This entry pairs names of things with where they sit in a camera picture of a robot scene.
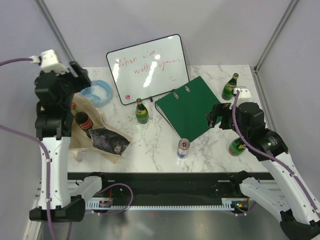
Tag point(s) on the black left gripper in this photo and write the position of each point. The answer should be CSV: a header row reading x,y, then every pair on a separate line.
x,y
83,80

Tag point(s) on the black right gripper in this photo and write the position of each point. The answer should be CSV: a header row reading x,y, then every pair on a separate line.
x,y
219,109

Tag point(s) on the green perrier bottle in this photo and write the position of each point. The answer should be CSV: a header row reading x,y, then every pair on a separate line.
x,y
141,112
227,92
237,147

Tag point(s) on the cola bottle red cap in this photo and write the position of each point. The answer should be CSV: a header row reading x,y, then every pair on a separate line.
x,y
82,119

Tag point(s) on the beige canvas tote bag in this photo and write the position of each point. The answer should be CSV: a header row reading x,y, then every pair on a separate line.
x,y
102,139

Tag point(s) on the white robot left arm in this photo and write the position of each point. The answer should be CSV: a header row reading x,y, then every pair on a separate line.
x,y
55,89

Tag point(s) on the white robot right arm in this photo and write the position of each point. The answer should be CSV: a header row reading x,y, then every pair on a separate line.
x,y
298,211

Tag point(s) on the silver blue energy drink can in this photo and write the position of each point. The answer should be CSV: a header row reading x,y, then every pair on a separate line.
x,y
183,148

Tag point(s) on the small white whiteboard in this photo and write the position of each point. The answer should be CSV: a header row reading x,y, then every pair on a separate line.
x,y
148,69

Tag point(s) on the green ring binder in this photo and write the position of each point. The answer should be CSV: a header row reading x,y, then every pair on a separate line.
x,y
186,107

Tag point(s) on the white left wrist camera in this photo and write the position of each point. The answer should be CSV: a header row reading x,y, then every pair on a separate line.
x,y
49,62

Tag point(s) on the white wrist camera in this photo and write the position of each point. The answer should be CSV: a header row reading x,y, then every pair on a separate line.
x,y
244,94
49,62

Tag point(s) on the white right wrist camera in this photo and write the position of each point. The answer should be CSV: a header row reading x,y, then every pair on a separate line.
x,y
244,94

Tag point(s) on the left aluminium frame post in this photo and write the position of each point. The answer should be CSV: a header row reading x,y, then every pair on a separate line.
x,y
65,50

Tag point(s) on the aluminium frame post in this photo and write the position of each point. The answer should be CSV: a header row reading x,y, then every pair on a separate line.
x,y
65,50
276,33

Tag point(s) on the white slotted cable duct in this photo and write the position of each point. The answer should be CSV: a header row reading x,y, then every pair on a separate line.
x,y
98,205

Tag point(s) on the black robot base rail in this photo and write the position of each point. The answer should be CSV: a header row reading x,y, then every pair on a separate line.
x,y
178,188

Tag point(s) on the right aluminium frame post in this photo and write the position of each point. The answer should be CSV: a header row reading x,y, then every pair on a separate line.
x,y
276,33

